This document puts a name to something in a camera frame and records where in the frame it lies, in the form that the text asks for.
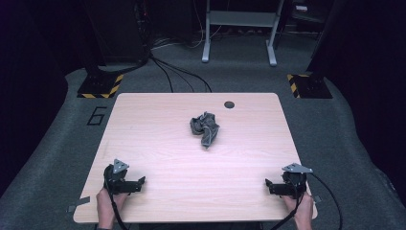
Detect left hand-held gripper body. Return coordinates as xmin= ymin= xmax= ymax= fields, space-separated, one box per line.
xmin=103 ymin=158 xmax=139 ymax=196

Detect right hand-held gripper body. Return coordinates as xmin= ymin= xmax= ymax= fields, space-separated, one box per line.
xmin=275 ymin=162 xmax=314 ymax=197

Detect grey cloth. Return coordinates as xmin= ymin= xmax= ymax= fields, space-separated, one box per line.
xmin=189 ymin=111 xmax=221 ymax=150

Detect person's right hand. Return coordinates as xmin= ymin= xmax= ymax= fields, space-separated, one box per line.
xmin=282 ymin=191 xmax=315 ymax=222

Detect person's left hand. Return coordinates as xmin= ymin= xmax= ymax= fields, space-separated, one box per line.
xmin=96 ymin=187 xmax=128 ymax=222

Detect black yellow-striped stand base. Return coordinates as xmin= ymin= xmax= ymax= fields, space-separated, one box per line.
xmin=77 ymin=73 xmax=124 ymax=100
xmin=285 ymin=73 xmax=334 ymax=100

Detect dark curtain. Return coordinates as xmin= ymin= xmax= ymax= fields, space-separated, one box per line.
xmin=0 ymin=0 xmax=87 ymax=197
xmin=307 ymin=0 xmax=406 ymax=209

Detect black cabinet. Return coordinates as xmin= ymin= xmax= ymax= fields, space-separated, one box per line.
xmin=83 ymin=0 xmax=151 ymax=66

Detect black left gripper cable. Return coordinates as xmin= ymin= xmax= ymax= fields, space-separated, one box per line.
xmin=103 ymin=166 xmax=129 ymax=230

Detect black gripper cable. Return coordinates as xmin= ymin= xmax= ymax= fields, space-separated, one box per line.
xmin=269 ymin=172 xmax=344 ymax=230
xmin=103 ymin=166 xmax=129 ymax=230

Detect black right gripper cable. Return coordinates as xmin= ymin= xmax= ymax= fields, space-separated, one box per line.
xmin=269 ymin=172 xmax=344 ymax=230

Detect black floor cable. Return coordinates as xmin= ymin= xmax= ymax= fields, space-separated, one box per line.
xmin=149 ymin=56 xmax=175 ymax=94
xmin=152 ymin=57 xmax=214 ymax=94

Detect white floor cable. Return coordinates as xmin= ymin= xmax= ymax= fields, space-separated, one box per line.
xmin=151 ymin=25 xmax=224 ymax=51

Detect white metal stand frame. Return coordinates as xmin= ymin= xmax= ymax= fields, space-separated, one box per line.
xmin=201 ymin=0 xmax=285 ymax=67

